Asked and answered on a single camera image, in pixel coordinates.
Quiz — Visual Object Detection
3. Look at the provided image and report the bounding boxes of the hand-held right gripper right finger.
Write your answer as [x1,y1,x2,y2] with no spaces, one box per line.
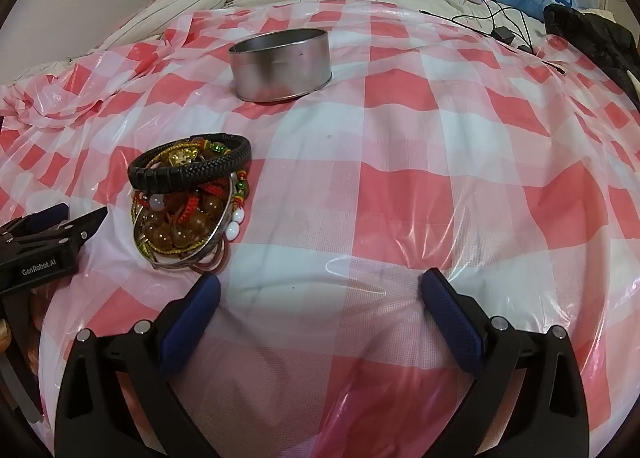
[419,268,591,458]

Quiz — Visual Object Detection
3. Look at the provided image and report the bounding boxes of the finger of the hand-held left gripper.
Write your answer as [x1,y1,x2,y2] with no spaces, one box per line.
[0,207,108,254]
[0,203,70,239]

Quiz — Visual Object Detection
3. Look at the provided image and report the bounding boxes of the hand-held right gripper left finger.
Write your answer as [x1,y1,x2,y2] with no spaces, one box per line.
[54,272,223,458]

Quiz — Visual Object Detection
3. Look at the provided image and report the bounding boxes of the thin brown cord bracelet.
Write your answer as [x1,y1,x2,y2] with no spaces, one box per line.
[192,243,232,275]

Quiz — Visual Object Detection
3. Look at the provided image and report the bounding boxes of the amber bead bracelet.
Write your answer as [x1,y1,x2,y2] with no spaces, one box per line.
[137,193,226,250]

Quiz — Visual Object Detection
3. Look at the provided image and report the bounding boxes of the silver bangle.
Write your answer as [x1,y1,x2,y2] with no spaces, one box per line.
[145,177,241,270]

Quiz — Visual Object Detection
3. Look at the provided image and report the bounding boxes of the black braided bracelet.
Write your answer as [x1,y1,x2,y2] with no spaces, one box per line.
[128,134,252,191]

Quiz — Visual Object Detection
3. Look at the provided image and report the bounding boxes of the red cord bracelet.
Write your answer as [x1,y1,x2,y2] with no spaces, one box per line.
[132,178,236,219]

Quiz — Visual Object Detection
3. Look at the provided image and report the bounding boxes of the round metal tin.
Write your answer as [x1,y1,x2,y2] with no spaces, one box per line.
[228,29,333,104]

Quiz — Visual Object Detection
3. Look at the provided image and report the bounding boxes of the red checkered plastic tablecloth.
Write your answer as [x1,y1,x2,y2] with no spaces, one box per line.
[0,0,640,458]

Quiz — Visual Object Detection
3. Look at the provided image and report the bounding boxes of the black jacket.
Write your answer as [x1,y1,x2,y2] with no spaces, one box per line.
[544,3,640,114]

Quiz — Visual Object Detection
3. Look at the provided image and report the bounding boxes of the black charging cable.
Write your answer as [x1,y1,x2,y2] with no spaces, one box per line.
[417,0,566,76]

